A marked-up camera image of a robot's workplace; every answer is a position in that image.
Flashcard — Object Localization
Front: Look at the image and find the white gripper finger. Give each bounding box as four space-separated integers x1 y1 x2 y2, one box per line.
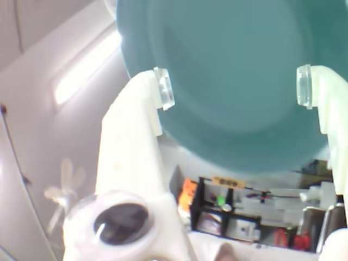
64 66 197 261
295 64 348 261

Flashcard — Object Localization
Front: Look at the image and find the teal plate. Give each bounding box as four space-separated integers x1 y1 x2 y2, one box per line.
115 0 348 180

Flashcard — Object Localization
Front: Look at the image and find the ceiling fan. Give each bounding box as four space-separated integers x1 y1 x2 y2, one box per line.
43 157 88 237

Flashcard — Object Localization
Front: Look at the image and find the orange box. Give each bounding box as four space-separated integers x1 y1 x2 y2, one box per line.
179 178 198 214

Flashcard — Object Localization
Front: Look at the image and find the plastic googly eye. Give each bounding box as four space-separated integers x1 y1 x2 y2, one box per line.
63 191 161 259

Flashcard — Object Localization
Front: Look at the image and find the black shelf unit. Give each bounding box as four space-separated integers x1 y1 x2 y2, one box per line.
190 176 263 241

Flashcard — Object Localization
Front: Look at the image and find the ceiling light fixture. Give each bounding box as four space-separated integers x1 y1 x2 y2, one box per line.
54 32 122 107

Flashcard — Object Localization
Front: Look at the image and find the yellow label sign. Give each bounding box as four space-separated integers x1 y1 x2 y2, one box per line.
211 176 246 189

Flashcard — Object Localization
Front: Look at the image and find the chrome metal frame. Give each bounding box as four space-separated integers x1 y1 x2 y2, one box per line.
300 202 347 252

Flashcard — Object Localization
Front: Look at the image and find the thin black hanging cable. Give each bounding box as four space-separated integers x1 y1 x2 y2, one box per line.
0 104 33 187

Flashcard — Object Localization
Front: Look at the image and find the red handled tool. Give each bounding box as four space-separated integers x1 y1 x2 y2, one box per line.
293 229 312 250
274 228 289 248

